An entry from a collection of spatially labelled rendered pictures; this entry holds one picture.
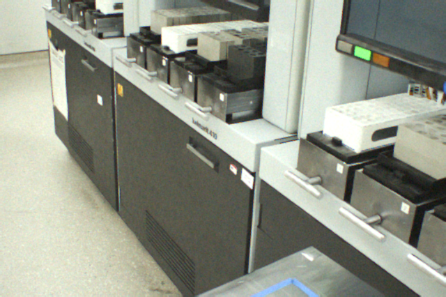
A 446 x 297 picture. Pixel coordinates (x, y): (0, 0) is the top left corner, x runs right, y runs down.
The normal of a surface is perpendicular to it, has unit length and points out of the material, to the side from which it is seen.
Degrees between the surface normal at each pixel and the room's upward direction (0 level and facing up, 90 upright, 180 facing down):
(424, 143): 90
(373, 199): 90
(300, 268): 0
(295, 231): 90
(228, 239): 90
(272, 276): 0
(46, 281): 0
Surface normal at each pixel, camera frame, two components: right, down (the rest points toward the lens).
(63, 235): 0.04, -0.91
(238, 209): -0.86, 0.18
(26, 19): 0.51, 0.38
